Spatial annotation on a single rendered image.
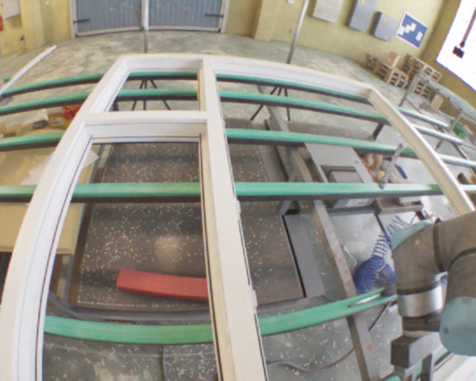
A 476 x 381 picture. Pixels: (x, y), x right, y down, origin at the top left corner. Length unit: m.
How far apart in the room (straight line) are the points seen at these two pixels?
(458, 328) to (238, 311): 0.31
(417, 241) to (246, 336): 0.32
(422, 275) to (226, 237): 0.36
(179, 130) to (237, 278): 0.47
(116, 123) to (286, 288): 0.74
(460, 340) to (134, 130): 0.84
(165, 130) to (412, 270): 0.70
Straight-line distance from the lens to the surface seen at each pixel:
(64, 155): 0.66
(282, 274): 0.82
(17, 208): 1.09
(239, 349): 0.38
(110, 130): 0.76
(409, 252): 0.45
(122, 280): 0.75
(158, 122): 0.71
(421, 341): 0.49
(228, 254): 0.42
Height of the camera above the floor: 1.31
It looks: 48 degrees down
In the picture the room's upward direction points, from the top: 14 degrees clockwise
